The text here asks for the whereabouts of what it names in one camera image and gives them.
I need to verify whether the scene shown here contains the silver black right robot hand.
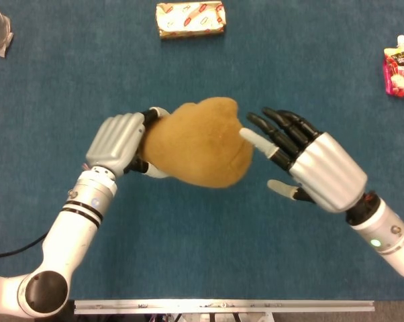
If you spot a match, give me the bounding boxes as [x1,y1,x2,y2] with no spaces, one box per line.
[239,107,368,213]

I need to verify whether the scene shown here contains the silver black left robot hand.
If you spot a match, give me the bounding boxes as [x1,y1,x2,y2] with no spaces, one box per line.
[85,107,171,179]

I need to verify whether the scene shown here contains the brown capybara plush toy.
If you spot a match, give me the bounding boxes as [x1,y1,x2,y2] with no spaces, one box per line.
[141,96,255,189]

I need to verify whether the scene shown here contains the red jelly drink pouch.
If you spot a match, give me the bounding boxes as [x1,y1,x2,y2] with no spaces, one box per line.
[383,34,404,97]

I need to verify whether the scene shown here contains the gold red wrapped snack pack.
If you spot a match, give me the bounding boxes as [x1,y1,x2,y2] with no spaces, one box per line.
[155,1,227,40]

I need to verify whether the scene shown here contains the black cable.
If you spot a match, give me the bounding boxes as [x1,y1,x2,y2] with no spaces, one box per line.
[0,233,48,260]

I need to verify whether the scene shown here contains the aluminium frame rail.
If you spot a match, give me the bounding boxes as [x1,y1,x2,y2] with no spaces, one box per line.
[73,299,375,315]

